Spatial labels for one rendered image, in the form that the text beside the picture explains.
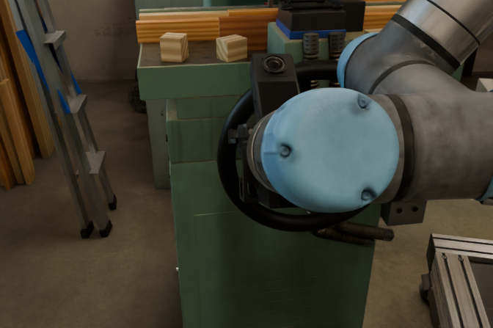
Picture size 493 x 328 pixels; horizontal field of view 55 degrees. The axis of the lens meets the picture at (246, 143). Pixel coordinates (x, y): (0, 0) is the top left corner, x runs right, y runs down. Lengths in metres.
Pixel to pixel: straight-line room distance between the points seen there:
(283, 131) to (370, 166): 0.05
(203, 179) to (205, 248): 0.17
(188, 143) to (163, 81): 0.13
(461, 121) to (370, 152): 0.08
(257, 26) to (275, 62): 0.40
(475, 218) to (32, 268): 1.71
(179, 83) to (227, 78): 0.08
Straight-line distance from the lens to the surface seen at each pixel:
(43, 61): 1.64
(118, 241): 1.89
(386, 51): 0.43
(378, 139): 0.28
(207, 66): 0.82
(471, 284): 1.46
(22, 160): 2.30
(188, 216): 0.96
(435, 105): 0.33
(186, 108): 0.85
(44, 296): 1.75
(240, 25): 0.88
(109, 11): 3.39
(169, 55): 0.84
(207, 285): 1.08
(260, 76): 0.48
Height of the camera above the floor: 1.15
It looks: 27 degrees down
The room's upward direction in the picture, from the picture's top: straight up
